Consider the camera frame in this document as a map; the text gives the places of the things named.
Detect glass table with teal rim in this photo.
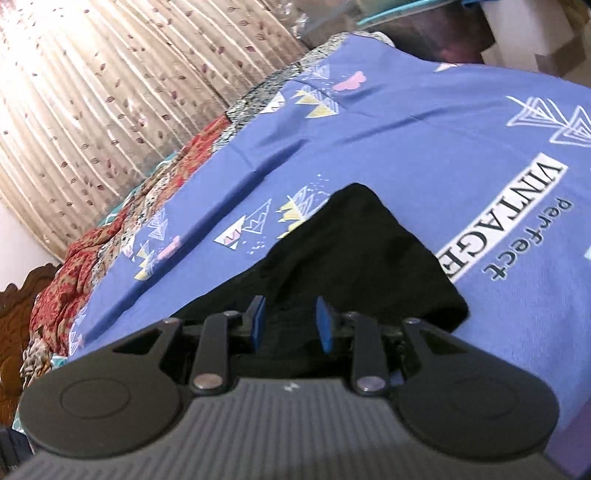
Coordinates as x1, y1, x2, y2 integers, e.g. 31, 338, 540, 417
286, 0, 497, 63

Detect blue printed bedsheet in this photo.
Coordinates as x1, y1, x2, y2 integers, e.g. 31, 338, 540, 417
69, 31, 591, 480

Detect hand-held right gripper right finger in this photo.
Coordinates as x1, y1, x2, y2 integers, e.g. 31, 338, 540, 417
315, 296, 469, 395

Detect black pants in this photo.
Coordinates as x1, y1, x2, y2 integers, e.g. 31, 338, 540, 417
173, 183, 471, 379

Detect beige leaf print curtain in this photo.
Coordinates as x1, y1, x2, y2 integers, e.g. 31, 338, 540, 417
0, 0, 311, 264

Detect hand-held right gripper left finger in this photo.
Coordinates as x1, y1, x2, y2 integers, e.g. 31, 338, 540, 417
108, 295, 267, 395

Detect red floral cloth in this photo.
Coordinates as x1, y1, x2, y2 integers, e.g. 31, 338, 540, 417
21, 115, 232, 370

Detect black and white patterned cloth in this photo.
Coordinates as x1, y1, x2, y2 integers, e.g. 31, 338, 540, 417
226, 37, 352, 125

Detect carved wooden headboard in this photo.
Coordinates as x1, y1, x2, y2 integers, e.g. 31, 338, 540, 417
0, 263, 62, 428

